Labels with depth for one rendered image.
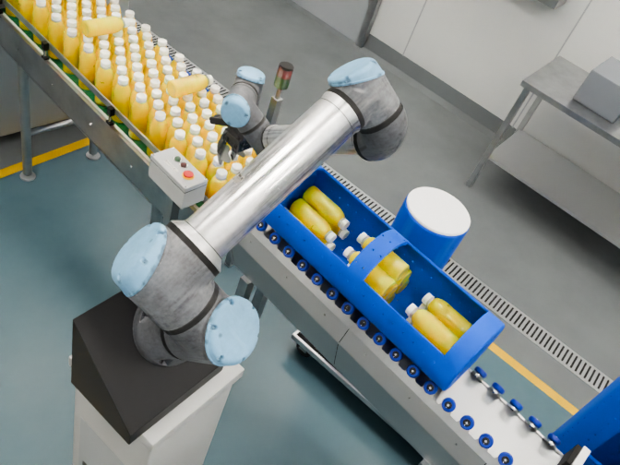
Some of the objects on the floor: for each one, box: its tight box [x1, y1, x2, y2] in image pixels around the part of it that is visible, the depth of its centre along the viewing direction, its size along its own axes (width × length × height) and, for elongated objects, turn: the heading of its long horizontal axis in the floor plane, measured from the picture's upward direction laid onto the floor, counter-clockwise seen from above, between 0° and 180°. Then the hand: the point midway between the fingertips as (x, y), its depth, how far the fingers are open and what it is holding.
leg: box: [234, 275, 254, 301], centre depth 273 cm, size 6×6×63 cm
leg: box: [251, 288, 268, 320], centre depth 282 cm, size 6×6×63 cm
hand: (225, 158), depth 217 cm, fingers open, 5 cm apart
